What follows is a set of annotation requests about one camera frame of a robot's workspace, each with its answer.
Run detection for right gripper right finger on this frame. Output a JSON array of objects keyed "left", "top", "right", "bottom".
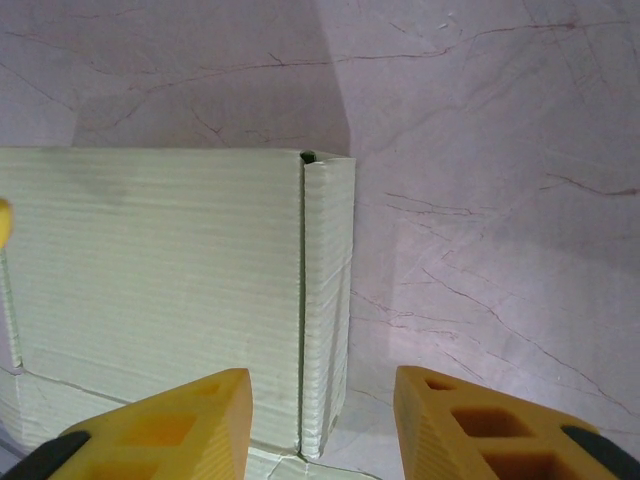
[{"left": 393, "top": 365, "right": 640, "bottom": 480}]

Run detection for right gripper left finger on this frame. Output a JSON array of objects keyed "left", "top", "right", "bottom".
[{"left": 22, "top": 368, "right": 253, "bottom": 480}]

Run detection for light green paper box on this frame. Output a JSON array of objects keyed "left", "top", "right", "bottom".
[{"left": 0, "top": 146, "right": 357, "bottom": 480}]

